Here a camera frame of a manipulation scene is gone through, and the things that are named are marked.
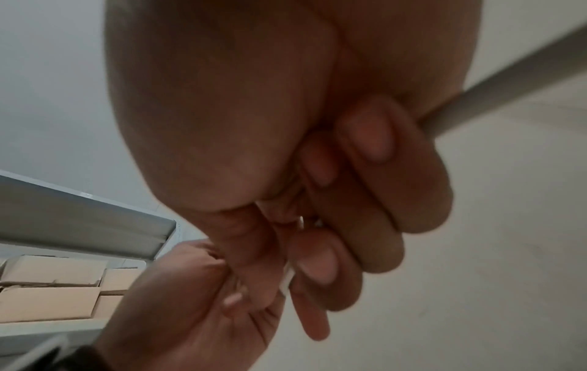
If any person's left hand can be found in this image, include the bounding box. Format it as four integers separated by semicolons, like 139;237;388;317
93;239;288;371

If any person's right hand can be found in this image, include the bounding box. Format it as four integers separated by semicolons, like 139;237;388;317
103;0;483;342

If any tangle of white cables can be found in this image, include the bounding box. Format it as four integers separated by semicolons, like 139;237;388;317
278;21;587;293

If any brown cardboard box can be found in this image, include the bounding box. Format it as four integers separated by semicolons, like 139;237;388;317
99;266;144;295
0;285;103;324
0;254;110;288

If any grey metal shelf rack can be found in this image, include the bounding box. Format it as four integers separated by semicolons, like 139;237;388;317
0;169;179;371

